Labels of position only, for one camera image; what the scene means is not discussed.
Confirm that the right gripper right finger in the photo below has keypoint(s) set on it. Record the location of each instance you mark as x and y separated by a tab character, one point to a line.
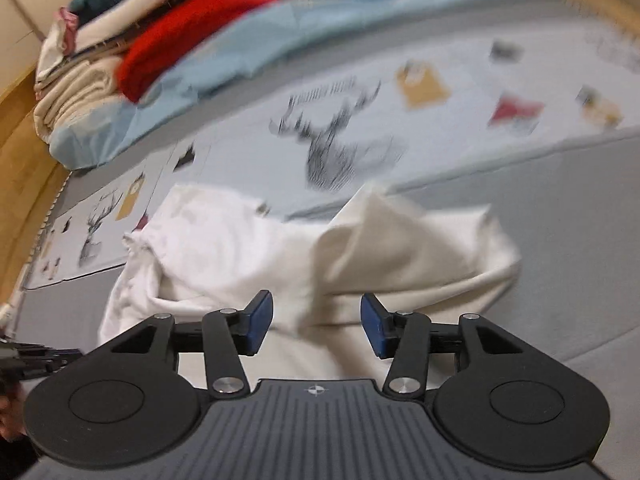
489	393

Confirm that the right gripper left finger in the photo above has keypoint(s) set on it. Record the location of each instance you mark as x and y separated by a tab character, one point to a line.
143	392

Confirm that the white t-shirt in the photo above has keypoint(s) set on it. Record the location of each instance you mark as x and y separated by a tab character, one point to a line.
207	249

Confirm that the left hand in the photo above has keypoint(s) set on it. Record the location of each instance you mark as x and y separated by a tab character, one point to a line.
11	412

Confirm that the wooden headboard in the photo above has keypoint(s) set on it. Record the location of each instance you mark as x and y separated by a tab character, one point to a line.
30	180

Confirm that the cream folded blanket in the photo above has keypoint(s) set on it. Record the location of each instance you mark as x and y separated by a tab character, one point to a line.
87	86

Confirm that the white folded bedding stack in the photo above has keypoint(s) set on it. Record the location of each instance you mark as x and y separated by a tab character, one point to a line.
111	34

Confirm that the grey patterned bed sheet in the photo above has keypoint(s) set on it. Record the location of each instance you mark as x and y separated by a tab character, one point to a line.
524	106

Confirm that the red blanket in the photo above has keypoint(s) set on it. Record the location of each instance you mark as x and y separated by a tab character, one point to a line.
172	37

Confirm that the light blue quilt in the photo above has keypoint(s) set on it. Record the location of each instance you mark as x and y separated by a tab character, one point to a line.
240	51

